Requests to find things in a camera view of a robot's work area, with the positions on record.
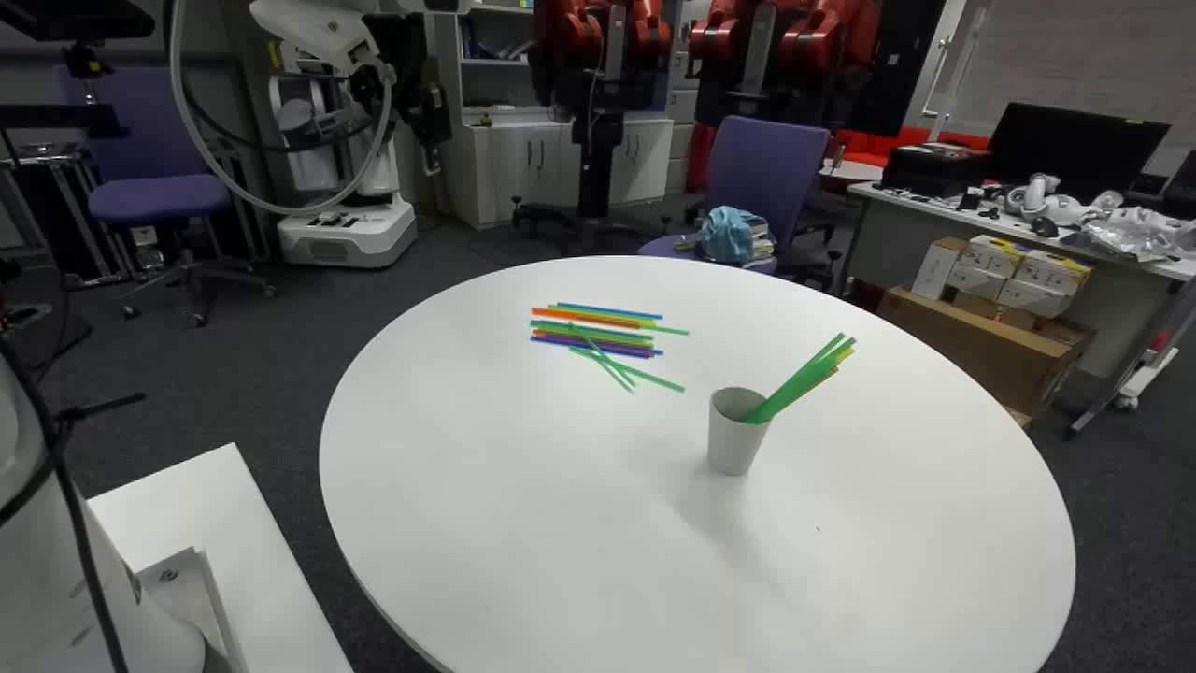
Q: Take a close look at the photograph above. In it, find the green plastic straw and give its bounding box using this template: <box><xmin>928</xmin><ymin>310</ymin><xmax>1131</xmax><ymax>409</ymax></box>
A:
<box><xmin>567</xmin><ymin>345</ymin><xmax>687</xmax><ymax>398</ymax></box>
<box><xmin>582</xmin><ymin>320</ymin><xmax>692</xmax><ymax>340</ymax></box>
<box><xmin>554</xmin><ymin>298</ymin><xmax>667</xmax><ymax>326</ymax></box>
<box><xmin>753</xmin><ymin>336</ymin><xmax>863</xmax><ymax>428</ymax></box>
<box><xmin>526</xmin><ymin>320</ymin><xmax>657</xmax><ymax>345</ymax></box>
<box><xmin>745</xmin><ymin>331</ymin><xmax>857</xmax><ymax>428</ymax></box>
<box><xmin>579</xmin><ymin>347</ymin><xmax>638</xmax><ymax>398</ymax></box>

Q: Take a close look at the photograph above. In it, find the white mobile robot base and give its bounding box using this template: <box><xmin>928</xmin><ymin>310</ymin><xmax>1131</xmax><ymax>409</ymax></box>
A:
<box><xmin>244</xmin><ymin>0</ymin><xmax>422</xmax><ymax>275</ymax></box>

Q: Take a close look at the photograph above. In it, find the orange plastic straw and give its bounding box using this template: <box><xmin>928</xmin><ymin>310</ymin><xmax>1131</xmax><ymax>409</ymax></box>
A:
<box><xmin>526</xmin><ymin>303</ymin><xmax>647</xmax><ymax>332</ymax></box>

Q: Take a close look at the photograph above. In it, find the white mug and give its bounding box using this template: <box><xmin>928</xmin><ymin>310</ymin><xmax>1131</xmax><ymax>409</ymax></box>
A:
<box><xmin>708</xmin><ymin>387</ymin><xmax>775</xmax><ymax>479</ymax></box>

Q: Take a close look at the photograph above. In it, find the blue plastic bag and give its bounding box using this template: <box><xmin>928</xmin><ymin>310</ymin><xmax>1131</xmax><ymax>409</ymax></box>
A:
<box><xmin>692</xmin><ymin>204</ymin><xmax>781</xmax><ymax>269</ymax></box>

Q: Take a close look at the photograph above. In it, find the black robot stand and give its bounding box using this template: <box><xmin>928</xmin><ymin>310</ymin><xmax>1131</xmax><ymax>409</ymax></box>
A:
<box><xmin>512</xmin><ymin>67</ymin><xmax>650</xmax><ymax>254</ymax></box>

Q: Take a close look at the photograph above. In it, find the white cabinet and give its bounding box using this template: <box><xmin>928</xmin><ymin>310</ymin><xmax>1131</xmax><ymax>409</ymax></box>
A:
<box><xmin>441</xmin><ymin>105</ymin><xmax>679</xmax><ymax>236</ymax></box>

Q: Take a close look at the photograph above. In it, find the purple office chair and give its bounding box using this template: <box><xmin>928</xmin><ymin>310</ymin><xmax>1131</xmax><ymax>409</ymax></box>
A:
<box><xmin>634</xmin><ymin>112</ymin><xmax>839</xmax><ymax>282</ymax></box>
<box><xmin>51</xmin><ymin>63</ymin><xmax>279</xmax><ymax>331</ymax></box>

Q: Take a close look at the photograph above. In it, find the red robot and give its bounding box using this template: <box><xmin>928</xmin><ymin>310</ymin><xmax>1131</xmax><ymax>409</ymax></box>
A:
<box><xmin>532</xmin><ymin>0</ymin><xmax>679</xmax><ymax>108</ymax></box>
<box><xmin>684</xmin><ymin>0</ymin><xmax>890</xmax><ymax>129</ymax></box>

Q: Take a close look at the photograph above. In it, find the white desk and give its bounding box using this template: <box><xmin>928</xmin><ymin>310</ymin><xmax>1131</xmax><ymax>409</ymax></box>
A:
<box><xmin>840</xmin><ymin>181</ymin><xmax>1196</xmax><ymax>442</ymax></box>

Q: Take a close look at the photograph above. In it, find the red storage bin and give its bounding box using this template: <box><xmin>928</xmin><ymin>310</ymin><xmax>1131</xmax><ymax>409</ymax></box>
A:
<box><xmin>829</xmin><ymin>125</ymin><xmax>1000</xmax><ymax>165</ymax></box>

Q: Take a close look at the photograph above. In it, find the white cardboard box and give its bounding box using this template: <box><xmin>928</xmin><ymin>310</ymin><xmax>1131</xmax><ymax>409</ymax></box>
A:
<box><xmin>997</xmin><ymin>246</ymin><xmax>1098</xmax><ymax>321</ymax></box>
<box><xmin>949</xmin><ymin>231</ymin><xmax>1030</xmax><ymax>310</ymax></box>
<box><xmin>907</xmin><ymin>236</ymin><xmax>973</xmax><ymax>303</ymax></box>

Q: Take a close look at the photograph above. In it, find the black case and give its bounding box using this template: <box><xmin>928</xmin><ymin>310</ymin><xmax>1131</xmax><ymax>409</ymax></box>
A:
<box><xmin>878</xmin><ymin>143</ymin><xmax>997</xmax><ymax>198</ymax></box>

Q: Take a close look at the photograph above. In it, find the brown cardboard box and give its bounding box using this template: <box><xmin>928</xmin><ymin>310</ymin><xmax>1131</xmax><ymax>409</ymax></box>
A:
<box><xmin>876</xmin><ymin>284</ymin><xmax>1098</xmax><ymax>428</ymax></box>

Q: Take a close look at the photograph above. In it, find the white mounting platform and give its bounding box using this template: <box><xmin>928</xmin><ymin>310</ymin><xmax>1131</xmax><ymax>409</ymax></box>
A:
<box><xmin>79</xmin><ymin>442</ymin><xmax>360</xmax><ymax>673</ymax></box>

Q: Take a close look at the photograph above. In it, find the crumpled silver bag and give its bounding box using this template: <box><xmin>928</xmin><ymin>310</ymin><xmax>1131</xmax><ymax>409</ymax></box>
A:
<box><xmin>1075</xmin><ymin>204</ymin><xmax>1196</xmax><ymax>269</ymax></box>

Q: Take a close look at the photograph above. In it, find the black floor cable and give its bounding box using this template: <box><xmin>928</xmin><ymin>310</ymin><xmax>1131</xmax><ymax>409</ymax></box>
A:
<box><xmin>0</xmin><ymin>332</ymin><xmax>148</xmax><ymax>673</ymax></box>

